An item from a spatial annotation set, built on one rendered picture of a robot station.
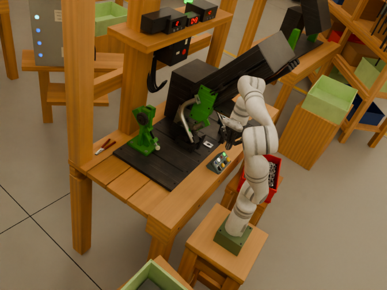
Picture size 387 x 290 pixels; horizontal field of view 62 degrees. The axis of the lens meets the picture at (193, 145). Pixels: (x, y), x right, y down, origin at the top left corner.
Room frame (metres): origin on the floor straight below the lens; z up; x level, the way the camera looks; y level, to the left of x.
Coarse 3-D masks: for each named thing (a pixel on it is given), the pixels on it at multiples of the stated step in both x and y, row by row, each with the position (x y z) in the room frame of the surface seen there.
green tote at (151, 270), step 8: (152, 264) 0.70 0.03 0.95; (144, 272) 0.67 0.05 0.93; (152, 272) 0.70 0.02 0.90; (160, 272) 0.68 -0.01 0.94; (136, 280) 0.64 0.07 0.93; (144, 280) 0.69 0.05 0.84; (152, 280) 0.70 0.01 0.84; (160, 280) 0.68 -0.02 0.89; (168, 280) 0.67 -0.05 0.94; (176, 280) 0.66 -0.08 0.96; (128, 288) 0.60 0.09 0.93; (136, 288) 0.65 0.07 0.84; (160, 288) 0.68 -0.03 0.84; (168, 288) 0.66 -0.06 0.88; (176, 288) 0.65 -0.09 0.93; (184, 288) 0.64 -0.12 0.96
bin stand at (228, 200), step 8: (240, 176) 1.53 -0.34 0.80; (280, 176) 1.64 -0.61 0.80; (232, 184) 1.44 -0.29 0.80; (232, 192) 1.43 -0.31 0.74; (224, 200) 1.42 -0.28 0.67; (232, 200) 1.68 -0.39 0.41; (232, 208) 1.67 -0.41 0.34; (256, 208) 1.34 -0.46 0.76; (264, 208) 1.34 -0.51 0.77; (256, 216) 1.33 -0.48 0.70; (256, 224) 1.59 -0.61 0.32
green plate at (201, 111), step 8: (200, 88) 1.67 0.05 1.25; (208, 88) 1.66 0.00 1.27; (200, 96) 1.65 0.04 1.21; (208, 96) 1.64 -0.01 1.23; (216, 96) 1.63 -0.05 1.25; (200, 104) 1.64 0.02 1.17; (208, 104) 1.62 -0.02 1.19; (192, 112) 1.63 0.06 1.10; (200, 112) 1.62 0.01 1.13; (208, 112) 1.61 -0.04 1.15; (200, 120) 1.60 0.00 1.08
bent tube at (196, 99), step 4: (196, 96) 1.63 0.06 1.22; (188, 100) 1.64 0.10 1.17; (192, 100) 1.62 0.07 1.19; (196, 100) 1.61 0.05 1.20; (184, 104) 1.63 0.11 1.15; (188, 104) 1.62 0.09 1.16; (180, 108) 1.63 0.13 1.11; (184, 108) 1.63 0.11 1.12; (180, 112) 1.62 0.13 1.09; (180, 116) 1.61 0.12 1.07; (184, 120) 1.60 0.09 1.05; (184, 124) 1.58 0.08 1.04; (184, 128) 1.58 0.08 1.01; (188, 128) 1.58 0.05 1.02; (188, 132) 1.56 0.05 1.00; (188, 136) 1.55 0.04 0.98; (192, 136) 1.55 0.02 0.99; (192, 140) 1.54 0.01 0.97
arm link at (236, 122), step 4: (232, 112) 1.14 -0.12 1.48; (232, 116) 1.13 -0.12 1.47; (236, 116) 1.12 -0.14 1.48; (240, 116) 1.12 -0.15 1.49; (244, 116) 1.12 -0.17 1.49; (248, 116) 1.14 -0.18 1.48; (224, 120) 1.10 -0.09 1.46; (228, 120) 1.10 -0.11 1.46; (232, 120) 1.11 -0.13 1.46; (236, 120) 1.12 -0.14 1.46; (240, 120) 1.11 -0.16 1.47; (244, 120) 1.12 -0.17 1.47; (228, 124) 1.09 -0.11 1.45; (232, 124) 1.08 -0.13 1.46; (236, 124) 1.09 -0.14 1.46; (240, 124) 1.10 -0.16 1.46; (244, 124) 1.13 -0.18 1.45; (232, 128) 1.08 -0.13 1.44; (236, 128) 1.07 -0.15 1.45; (240, 128) 1.07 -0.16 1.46
